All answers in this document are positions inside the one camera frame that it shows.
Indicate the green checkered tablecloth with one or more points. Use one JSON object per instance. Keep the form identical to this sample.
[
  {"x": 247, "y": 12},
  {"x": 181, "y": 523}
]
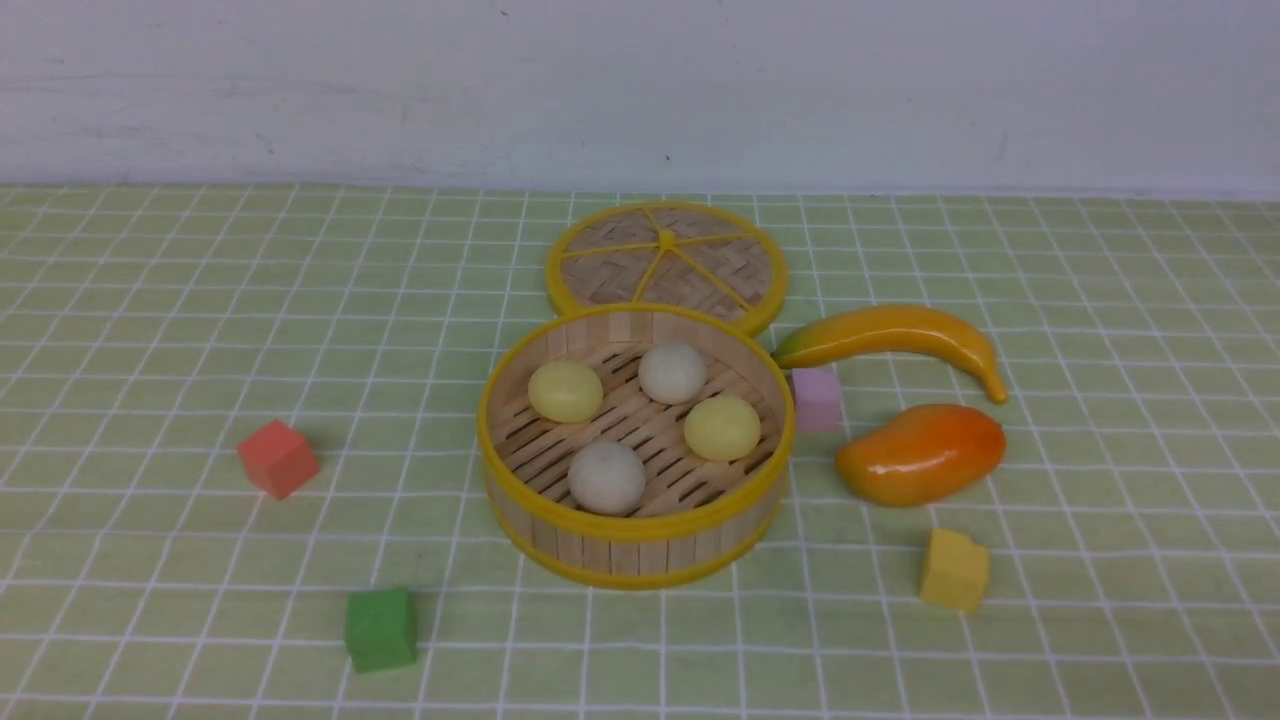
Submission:
[{"x": 1132, "y": 530}]

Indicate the white bun front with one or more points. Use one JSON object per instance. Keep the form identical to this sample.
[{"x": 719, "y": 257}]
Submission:
[{"x": 607, "y": 478}]

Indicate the yellow foam block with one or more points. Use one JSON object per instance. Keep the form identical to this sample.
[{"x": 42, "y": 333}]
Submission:
[{"x": 955, "y": 571}]

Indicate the bamboo steamer tray yellow rim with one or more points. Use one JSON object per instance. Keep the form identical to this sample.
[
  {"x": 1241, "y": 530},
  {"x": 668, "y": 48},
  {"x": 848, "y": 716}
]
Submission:
[{"x": 696, "y": 517}]

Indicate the white bun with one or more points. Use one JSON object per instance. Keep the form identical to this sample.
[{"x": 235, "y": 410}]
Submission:
[
  {"x": 607, "y": 478},
  {"x": 672, "y": 374}
]

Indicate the bamboo steamer lid yellow rim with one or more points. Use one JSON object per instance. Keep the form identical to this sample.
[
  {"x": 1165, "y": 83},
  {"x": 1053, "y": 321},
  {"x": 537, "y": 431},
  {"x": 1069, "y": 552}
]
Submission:
[{"x": 678, "y": 253}]

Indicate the orange toy mango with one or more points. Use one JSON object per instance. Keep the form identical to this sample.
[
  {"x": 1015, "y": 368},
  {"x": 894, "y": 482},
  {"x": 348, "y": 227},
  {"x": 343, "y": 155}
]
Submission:
[{"x": 924, "y": 454}]

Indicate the yellow toy banana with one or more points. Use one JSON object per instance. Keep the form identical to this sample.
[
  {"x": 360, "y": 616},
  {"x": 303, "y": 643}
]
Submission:
[{"x": 913, "y": 329}]

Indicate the yellow bun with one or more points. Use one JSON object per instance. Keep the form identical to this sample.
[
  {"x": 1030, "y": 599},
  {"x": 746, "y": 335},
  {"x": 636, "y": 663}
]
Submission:
[
  {"x": 723, "y": 428},
  {"x": 565, "y": 391}
]

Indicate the pink foam cube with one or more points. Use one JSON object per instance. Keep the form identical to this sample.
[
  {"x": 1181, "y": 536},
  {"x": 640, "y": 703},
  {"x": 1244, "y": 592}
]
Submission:
[{"x": 818, "y": 399}]

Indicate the green foam cube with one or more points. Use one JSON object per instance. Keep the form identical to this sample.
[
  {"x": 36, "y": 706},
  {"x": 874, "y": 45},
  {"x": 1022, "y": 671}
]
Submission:
[{"x": 381, "y": 630}]

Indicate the red foam cube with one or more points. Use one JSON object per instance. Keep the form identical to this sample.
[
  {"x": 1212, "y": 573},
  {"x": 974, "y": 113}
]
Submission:
[{"x": 277, "y": 459}]

